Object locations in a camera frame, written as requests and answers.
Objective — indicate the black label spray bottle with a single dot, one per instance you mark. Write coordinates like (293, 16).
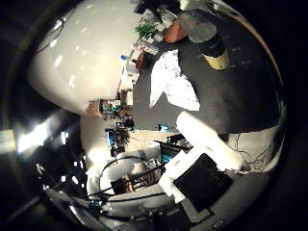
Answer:
(213, 48)

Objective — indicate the teal box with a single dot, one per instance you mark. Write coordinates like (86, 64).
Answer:
(166, 158)
(163, 127)

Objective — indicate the patterned white package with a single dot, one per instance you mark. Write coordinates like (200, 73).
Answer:
(148, 47)

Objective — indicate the blue computer monitor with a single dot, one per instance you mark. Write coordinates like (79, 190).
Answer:
(111, 138)

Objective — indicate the white checked cloth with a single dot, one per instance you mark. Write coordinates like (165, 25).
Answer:
(170, 80)

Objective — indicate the bright green potted plant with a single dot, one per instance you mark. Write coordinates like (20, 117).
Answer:
(146, 30)

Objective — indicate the round wooden board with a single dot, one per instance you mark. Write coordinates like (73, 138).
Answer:
(174, 32)

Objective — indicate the brown wooden box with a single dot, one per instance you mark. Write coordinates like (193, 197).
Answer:
(127, 97)

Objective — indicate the cluttered shelf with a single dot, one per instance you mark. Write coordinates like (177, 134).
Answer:
(106, 107)

